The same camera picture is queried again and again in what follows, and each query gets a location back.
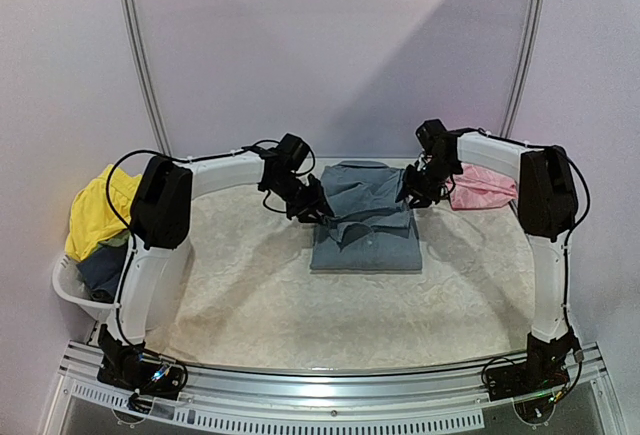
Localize right aluminium corner post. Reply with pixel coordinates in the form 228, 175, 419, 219
499, 0, 544, 138

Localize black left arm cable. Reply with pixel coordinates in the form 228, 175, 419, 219
105, 139, 316, 346

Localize pink folded garment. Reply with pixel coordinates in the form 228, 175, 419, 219
447, 163, 518, 210

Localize olive green garment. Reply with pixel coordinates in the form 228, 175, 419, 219
99, 230, 130, 250

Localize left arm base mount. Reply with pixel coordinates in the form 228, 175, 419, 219
97, 324, 189, 400

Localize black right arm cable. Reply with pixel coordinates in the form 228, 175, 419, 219
419, 127, 591, 336

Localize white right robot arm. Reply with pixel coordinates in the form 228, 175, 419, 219
397, 119, 579, 391

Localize left aluminium corner post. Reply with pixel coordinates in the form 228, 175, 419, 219
121, 0, 171, 154

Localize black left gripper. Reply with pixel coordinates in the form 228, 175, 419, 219
266, 173, 334, 223

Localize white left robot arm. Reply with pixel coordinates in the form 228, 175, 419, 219
98, 134, 333, 389

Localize grey button-up shirt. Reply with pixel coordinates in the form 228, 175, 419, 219
310, 161, 422, 273

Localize yellow shorts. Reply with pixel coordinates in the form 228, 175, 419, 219
65, 164, 142, 262

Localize white laundry basket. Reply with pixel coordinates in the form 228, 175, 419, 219
51, 237, 192, 343

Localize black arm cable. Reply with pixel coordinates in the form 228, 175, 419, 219
419, 127, 591, 336
105, 139, 316, 346

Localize aluminium front rail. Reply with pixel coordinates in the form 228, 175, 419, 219
45, 342, 624, 434

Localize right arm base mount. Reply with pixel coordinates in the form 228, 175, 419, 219
480, 328, 584, 404

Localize aluminium corner post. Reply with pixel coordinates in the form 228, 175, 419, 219
121, 0, 171, 154
499, 0, 544, 138

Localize navy blue garment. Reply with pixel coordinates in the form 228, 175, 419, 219
77, 245, 127, 304

